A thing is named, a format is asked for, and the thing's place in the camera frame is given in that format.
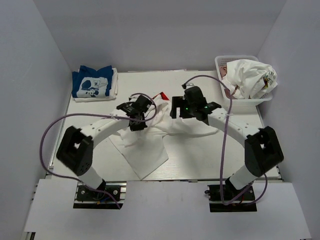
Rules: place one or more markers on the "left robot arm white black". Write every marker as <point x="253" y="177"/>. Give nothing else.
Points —
<point x="77" y="146"/>

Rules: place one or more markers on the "folded white t shirt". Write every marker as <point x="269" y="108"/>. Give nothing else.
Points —
<point x="112" y="93"/>

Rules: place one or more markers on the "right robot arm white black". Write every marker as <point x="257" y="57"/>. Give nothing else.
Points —
<point x="262" y="150"/>

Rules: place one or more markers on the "white t shirt black lettering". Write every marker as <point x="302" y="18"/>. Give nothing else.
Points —
<point x="253" y="79"/>

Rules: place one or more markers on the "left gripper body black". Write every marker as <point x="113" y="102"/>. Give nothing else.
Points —
<point x="136" y="124"/>

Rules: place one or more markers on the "white plastic basket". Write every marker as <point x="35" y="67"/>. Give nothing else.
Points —
<point x="219" y="61"/>

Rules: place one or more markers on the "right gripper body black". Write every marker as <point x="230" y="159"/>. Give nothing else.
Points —
<point x="176" y="110"/>

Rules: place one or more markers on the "pink t shirt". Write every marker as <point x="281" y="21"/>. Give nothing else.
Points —
<point x="230" y="89"/>

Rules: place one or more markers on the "folded blue t shirt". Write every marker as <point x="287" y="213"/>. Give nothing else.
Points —
<point x="90" y="83"/>

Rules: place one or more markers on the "white t shirt red print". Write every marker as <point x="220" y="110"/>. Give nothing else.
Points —
<point x="144" y="150"/>

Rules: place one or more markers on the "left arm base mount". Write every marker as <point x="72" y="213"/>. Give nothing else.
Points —
<point x="90" y="200"/>

